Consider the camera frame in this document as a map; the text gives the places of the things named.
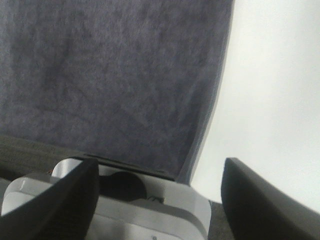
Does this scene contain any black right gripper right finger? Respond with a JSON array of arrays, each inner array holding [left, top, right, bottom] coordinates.
[[221, 158, 320, 240]]

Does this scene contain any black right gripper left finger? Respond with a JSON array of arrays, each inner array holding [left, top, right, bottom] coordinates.
[[0, 159, 100, 240]]

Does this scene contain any dark grey towel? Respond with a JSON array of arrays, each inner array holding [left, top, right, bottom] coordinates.
[[0, 0, 234, 184]]

